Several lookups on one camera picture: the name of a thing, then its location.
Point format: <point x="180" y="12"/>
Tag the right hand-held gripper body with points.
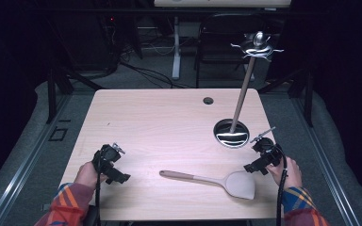
<point x="268" y="152"/>

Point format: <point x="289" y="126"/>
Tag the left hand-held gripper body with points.
<point x="108" y="156"/>

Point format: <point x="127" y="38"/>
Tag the metal utensil rack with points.
<point x="232" y="135"/>

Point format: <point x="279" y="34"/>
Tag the person's left hand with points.
<point x="86" y="176"/>

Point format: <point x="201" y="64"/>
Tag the person's right hand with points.
<point x="290" y="174"/>

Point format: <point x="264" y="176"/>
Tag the black metal stand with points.
<point x="308" y="94"/>
<point x="52" y="94"/>

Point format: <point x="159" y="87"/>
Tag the white desk leg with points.
<point x="176" y="53"/>

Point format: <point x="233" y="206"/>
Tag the black chair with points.
<point x="220" y="37"/>

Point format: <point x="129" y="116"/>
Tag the aluminium floor rail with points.
<point x="326" y="163"/>
<point x="28" y="163"/>

